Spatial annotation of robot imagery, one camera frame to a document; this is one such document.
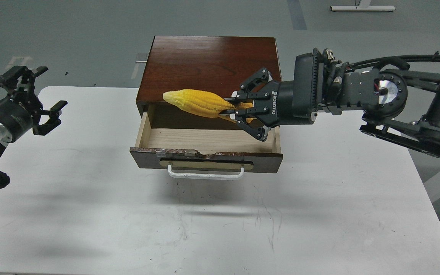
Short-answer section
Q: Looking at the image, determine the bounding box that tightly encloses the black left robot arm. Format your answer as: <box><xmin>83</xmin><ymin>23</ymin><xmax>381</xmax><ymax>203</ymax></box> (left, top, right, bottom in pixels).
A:
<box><xmin>0</xmin><ymin>66</ymin><xmax>68</xmax><ymax>189</ymax></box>

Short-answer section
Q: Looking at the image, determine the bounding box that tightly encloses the light wood drawer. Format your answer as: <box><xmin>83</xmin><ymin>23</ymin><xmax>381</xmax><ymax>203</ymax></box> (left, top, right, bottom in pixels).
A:
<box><xmin>129</xmin><ymin>104</ymin><xmax>283</xmax><ymax>173</ymax></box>

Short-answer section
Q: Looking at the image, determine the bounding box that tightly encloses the yellow corn cob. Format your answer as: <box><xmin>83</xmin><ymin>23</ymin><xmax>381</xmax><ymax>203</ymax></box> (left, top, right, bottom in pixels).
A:
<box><xmin>162</xmin><ymin>89</ymin><xmax>254</xmax><ymax>123</ymax></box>

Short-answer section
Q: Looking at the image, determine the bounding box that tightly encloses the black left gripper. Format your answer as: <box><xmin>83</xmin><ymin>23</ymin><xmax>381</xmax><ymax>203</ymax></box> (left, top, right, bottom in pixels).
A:
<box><xmin>0</xmin><ymin>66</ymin><xmax>68</xmax><ymax>143</ymax></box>

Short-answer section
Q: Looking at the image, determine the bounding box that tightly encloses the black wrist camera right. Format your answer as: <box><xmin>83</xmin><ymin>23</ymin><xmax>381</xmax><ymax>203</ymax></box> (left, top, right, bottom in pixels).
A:
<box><xmin>291</xmin><ymin>48</ymin><xmax>323</xmax><ymax>125</ymax></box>

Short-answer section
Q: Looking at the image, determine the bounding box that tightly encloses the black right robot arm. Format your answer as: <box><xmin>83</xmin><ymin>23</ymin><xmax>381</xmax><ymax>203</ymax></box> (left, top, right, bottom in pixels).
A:
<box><xmin>220</xmin><ymin>49</ymin><xmax>440</xmax><ymax>158</ymax></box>

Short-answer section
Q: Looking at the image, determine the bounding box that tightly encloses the dark wooden drawer cabinet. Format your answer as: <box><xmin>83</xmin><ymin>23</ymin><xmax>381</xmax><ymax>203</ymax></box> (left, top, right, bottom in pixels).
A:
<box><xmin>136</xmin><ymin>36</ymin><xmax>282</xmax><ymax>130</ymax></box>

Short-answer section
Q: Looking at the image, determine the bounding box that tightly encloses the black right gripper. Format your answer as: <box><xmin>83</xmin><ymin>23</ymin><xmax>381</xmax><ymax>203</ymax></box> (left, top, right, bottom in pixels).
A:
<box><xmin>220</xmin><ymin>68</ymin><xmax>315</xmax><ymax>142</ymax></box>

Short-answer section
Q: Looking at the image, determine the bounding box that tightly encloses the white drawer handle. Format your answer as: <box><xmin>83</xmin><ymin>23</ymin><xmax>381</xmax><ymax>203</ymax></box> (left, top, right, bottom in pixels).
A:
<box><xmin>167</xmin><ymin>164</ymin><xmax>246</xmax><ymax>181</ymax></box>

